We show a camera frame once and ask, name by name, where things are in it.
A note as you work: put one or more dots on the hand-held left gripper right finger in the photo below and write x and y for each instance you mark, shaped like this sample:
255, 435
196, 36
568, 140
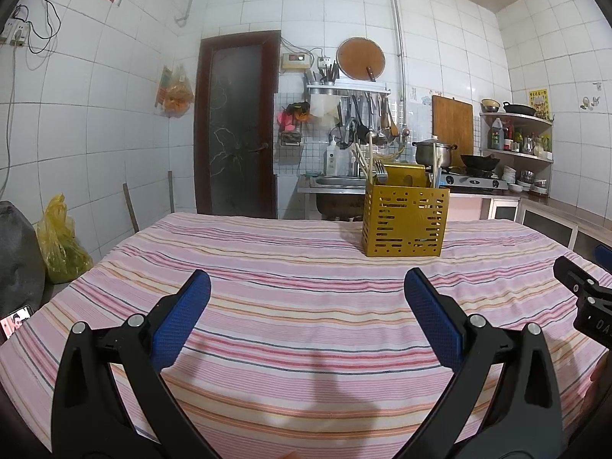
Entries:
432, 320

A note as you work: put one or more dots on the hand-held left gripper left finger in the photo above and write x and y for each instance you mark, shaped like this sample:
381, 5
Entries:
184, 315

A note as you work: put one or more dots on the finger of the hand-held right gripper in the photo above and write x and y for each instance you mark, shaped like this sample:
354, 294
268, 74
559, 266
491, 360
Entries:
581, 277
605, 256

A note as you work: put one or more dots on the yellow perforated utensil holder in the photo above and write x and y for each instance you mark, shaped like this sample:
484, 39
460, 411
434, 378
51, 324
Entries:
406, 220

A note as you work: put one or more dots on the person's right forearm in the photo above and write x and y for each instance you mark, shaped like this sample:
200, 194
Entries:
600, 376

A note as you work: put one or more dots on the row of hanging kitchen utensils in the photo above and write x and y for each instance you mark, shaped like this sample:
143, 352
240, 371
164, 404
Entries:
368, 122

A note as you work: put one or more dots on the kitchen counter cabinets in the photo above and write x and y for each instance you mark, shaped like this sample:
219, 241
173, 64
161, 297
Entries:
550, 222

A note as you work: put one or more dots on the short wooden stick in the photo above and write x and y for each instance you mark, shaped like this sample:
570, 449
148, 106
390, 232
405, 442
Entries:
131, 208

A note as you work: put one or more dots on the pink striped tablecloth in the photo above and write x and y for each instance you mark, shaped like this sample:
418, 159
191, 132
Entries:
306, 306

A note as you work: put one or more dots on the yellow plastic bag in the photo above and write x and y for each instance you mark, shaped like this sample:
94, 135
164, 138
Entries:
62, 244

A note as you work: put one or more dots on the steel gas stove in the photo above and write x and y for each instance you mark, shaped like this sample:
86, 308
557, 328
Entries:
473, 183

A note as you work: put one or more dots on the black wok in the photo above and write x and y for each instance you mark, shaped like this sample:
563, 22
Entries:
479, 162

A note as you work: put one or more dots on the large oil bottle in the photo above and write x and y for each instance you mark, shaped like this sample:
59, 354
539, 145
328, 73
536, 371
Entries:
497, 136

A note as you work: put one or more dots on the steel sink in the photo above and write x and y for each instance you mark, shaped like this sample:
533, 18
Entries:
334, 191

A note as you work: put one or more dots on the steel cooking pot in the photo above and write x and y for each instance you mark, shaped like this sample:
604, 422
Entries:
447, 154

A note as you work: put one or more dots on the smartphone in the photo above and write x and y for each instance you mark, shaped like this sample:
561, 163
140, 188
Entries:
15, 322

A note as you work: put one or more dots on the black frying pan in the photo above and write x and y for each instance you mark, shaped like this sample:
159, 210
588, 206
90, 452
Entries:
519, 109

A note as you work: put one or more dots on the dark grey sack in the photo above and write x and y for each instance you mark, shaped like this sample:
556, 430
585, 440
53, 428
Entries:
19, 253

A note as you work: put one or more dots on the white soap bottle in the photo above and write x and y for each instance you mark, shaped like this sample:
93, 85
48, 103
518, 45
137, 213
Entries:
332, 160

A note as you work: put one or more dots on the ceramic bowl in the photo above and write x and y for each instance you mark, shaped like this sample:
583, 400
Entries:
490, 105

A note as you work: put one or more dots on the dark wooden glass door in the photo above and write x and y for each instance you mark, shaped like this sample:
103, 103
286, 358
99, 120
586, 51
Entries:
236, 129

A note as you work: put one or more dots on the rectangular wooden cutting board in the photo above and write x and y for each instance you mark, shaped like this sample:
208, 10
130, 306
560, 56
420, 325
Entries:
452, 119

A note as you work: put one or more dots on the hanging bag with orange contents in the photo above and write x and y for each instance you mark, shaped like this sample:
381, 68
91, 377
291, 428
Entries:
176, 95

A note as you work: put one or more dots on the red and orange hanging items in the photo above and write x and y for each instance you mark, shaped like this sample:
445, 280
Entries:
292, 117

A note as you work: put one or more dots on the white hanging cloth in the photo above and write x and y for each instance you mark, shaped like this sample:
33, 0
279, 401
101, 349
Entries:
322, 106

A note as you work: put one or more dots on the metal cutlery cup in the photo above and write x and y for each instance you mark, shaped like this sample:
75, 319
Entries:
326, 76

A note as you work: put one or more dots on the round wooden board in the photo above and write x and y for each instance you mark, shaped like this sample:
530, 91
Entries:
358, 57

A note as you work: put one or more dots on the wall hooks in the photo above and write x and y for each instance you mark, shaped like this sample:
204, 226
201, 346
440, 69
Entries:
590, 101

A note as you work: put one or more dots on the corner wall shelf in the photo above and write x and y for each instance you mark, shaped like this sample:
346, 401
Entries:
516, 122

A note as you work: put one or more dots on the yellow wall poster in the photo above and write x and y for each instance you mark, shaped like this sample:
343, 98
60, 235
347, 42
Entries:
538, 104

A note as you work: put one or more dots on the metal wall rack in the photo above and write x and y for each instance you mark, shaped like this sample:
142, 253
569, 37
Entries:
349, 88

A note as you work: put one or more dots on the wall controller box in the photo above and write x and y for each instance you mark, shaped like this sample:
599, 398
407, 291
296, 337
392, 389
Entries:
295, 60

